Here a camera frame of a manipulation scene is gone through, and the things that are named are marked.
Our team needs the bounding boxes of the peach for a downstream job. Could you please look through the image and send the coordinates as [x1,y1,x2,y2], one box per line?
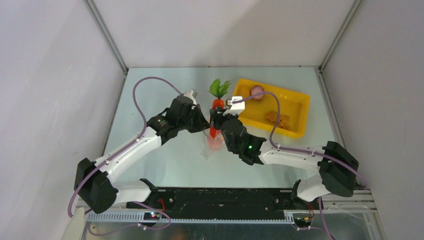
[206,135,224,151]

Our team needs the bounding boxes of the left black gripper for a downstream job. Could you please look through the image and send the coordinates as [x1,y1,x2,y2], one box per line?
[177,104,211,134]

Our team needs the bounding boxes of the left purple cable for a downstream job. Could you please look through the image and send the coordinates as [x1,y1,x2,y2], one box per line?
[67,76,185,237]

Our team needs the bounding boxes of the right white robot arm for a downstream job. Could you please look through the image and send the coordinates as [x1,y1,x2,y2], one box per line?
[210,108,359,209]

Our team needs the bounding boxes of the yellow plastic tray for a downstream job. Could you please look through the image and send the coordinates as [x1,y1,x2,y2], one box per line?
[231,78,311,139]

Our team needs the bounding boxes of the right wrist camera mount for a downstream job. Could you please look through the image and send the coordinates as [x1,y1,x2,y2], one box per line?
[223,96,246,116]

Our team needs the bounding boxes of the purple cable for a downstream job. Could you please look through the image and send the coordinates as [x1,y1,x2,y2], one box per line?
[67,76,185,237]
[231,91,369,240]

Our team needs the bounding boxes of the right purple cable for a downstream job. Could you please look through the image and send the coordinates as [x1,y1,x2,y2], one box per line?
[231,91,369,240]

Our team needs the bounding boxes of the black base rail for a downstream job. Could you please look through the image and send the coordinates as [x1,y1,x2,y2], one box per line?
[143,187,319,221]

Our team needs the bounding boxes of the fried dough pieces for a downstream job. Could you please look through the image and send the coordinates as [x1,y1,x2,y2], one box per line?
[264,111,291,130]

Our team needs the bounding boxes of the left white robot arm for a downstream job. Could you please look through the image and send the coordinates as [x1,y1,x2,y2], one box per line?
[74,90,209,214]

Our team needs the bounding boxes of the purple onion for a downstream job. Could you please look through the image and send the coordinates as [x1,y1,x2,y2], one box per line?
[250,85,265,101]

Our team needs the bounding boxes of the clear zip top bag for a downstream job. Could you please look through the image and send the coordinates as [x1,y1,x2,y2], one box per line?
[201,128,225,160]

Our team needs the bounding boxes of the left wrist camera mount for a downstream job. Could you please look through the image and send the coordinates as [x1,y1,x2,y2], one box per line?
[183,89,198,105]

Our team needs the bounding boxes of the red carrot with leaves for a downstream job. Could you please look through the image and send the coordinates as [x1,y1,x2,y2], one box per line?
[207,78,232,140]

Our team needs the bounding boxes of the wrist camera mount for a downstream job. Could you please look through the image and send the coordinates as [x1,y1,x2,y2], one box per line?
[183,89,198,105]
[223,96,246,116]

